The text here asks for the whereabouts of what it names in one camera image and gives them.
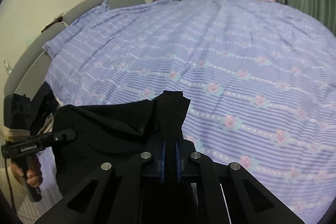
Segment black pants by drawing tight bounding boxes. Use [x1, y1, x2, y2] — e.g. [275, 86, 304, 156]
[52, 91, 190, 196]

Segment person left hand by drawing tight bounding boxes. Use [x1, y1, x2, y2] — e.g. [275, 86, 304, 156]
[10, 156, 43, 188]

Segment stack of folded clothes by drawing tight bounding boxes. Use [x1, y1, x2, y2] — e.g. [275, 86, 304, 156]
[3, 82, 59, 143]

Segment grey padded headboard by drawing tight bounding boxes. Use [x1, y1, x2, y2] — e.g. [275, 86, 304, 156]
[3, 0, 145, 98]

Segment purple floral bed sheet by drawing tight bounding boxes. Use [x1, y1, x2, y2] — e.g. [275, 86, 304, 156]
[43, 0, 335, 223]

